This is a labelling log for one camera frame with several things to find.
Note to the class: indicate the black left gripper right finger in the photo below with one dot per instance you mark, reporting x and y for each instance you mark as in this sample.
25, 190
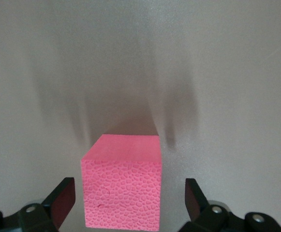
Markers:
194, 205

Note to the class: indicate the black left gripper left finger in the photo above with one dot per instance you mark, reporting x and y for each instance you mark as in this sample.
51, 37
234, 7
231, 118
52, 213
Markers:
61, 203

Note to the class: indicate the red foam block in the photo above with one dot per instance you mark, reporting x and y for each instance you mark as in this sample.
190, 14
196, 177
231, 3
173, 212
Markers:
121, 181

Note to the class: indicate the brown table mat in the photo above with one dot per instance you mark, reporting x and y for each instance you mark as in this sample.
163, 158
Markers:
34, 72

